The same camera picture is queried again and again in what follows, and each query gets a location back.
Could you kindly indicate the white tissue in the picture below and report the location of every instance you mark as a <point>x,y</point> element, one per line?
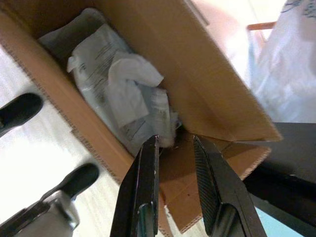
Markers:
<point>128,81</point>

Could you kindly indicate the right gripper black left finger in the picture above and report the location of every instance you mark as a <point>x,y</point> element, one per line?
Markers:
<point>138,197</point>

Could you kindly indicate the clear printed plastic wrapper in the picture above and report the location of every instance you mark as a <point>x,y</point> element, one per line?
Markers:
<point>93,61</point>

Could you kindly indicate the robot left leg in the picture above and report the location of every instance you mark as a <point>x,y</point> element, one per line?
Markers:
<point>22,111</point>

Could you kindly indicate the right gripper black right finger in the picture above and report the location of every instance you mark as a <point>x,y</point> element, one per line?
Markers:
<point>222,197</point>

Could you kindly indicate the brown wooden frame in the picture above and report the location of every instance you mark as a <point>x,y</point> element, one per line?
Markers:
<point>261,25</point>

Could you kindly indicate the open brown cardboard box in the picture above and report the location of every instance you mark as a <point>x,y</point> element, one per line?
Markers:
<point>197,61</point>

